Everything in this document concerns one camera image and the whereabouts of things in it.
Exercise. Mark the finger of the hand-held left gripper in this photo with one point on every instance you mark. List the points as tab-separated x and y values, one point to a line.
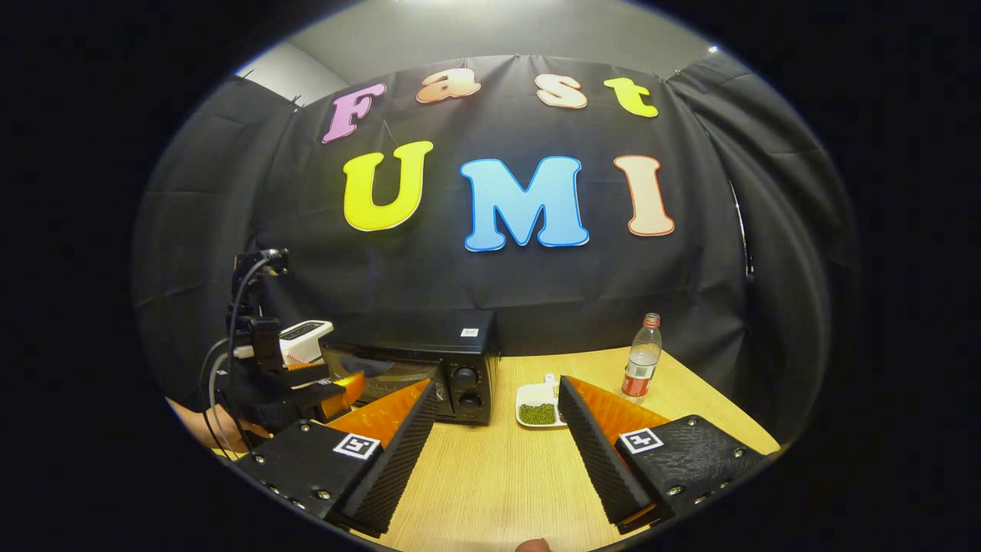
310	376
341	391

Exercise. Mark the black backdrop cloth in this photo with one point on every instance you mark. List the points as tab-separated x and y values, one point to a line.
536	284

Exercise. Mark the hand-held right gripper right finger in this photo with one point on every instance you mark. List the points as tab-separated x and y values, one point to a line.
602	460

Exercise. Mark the white toaster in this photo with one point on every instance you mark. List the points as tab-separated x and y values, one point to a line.
303	337

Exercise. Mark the black electric oven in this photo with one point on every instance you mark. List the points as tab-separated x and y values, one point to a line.
460	337

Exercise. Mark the white divided bean dish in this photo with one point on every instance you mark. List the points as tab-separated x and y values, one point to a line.
536	395

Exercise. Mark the water bottle with red label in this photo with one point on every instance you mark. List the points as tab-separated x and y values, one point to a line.
642	364

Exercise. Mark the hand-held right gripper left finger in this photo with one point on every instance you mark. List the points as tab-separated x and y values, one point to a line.
395	468

